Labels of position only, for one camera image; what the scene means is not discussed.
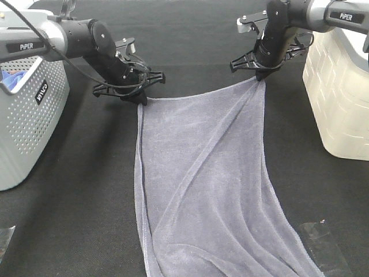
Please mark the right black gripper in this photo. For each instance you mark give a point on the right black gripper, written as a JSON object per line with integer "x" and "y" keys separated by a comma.
{"x": 270, "y": 52}

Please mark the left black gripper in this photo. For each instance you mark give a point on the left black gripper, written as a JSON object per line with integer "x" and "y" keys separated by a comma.
{"x": 124, "y": 79}

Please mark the grey microfibre towel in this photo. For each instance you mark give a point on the grey microfibre towel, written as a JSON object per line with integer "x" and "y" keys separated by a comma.
{"x": 204, "y": 202}

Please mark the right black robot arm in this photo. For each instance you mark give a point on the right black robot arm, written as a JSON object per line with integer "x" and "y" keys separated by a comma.
{"x": 278, "y": 24}

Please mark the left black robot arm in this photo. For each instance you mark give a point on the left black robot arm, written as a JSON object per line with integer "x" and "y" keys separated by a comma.
{"x": 59, "y": 40}

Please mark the white plastic basket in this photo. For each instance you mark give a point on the white plastic basket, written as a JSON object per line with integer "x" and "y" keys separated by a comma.
{"x": 336, "y": 80}

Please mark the grey perforated laundry basket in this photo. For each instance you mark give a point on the grey perforated laundry basket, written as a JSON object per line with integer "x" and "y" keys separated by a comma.
{"x": 30, "y": 111}

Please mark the blue cloth in basket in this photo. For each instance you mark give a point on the blue cloth in basket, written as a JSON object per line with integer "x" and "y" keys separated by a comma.
{"x": 11, "y": 79}

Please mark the black table mat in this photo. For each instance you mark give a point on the black table mat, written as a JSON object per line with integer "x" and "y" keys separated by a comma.
{"x": 74, "y": 215}

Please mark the right clear tape strip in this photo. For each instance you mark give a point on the right clear tape strip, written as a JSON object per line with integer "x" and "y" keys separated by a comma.
{"x": 322, "y": 248}

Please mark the clear tape strip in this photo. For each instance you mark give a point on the clear tape strip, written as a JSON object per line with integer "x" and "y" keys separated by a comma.
{"x": 5, "y": 239}
{"x": 322, "y": 248}

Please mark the left clear tape strip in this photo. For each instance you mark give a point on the left clear tape strip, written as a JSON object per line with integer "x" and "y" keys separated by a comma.
{"x": 5, "y": 239}

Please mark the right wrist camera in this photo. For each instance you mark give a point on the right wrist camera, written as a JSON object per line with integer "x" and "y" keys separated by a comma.
{"x": 252, "y": 22}

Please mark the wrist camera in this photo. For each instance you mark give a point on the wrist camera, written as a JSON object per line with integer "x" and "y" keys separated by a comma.
{"x": 126, "y": 47}
{"x": 252, "y": 22}

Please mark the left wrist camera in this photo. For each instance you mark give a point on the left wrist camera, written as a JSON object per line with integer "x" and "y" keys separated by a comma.
{"x": 126, "y": 47}

